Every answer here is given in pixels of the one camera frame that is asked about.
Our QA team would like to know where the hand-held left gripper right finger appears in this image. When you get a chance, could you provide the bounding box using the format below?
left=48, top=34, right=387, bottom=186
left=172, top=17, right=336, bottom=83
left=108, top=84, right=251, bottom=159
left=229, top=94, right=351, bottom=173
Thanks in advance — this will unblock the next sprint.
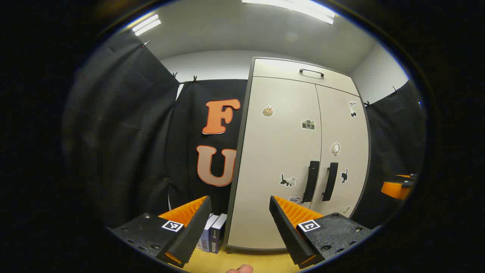
left=269, top=196, right=374, bottom=270

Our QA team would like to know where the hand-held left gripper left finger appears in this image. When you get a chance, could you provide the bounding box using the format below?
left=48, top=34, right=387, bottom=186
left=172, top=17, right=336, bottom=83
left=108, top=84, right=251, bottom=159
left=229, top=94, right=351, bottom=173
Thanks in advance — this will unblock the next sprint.
left=107, top=196, right=213, bottom=268

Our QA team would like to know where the white double-door shoe cabinet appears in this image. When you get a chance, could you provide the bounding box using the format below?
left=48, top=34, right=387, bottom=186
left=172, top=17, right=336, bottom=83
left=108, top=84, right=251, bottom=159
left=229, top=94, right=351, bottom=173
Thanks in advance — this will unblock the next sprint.
left=224, top=57, right=372, bottom=254

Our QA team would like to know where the white cabinet door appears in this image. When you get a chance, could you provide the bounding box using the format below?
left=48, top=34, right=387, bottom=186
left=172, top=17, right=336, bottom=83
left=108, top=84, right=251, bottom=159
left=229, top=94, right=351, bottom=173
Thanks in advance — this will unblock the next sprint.
left=311, top=84, right=370, bottom=220
left=227, top=77, right=322, bottom=250

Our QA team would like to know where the small ceiling light panel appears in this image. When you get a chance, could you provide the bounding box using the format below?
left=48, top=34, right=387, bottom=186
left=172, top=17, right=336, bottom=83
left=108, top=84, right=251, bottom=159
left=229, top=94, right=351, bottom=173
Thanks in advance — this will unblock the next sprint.
left=133, top=14, right=161, bottom=36

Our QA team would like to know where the black backdrop cloth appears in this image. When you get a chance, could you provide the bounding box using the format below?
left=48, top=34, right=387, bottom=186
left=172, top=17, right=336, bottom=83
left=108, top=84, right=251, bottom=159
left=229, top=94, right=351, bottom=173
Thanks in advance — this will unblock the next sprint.
left=63, top=32, right=427, bottom=230

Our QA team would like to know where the large ceiling light panel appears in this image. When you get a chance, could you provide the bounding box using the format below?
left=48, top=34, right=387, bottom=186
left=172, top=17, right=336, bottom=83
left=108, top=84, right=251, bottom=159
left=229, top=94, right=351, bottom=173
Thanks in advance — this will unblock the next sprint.
left=242, top=0, right=336, bottom=25

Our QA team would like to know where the black door handle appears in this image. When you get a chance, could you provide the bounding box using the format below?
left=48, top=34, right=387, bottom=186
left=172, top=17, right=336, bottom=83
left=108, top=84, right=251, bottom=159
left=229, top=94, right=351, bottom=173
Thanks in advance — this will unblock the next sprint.
left=322, top=162, right=339, bottom=202
left=302, top=161, right=320, bottom=202

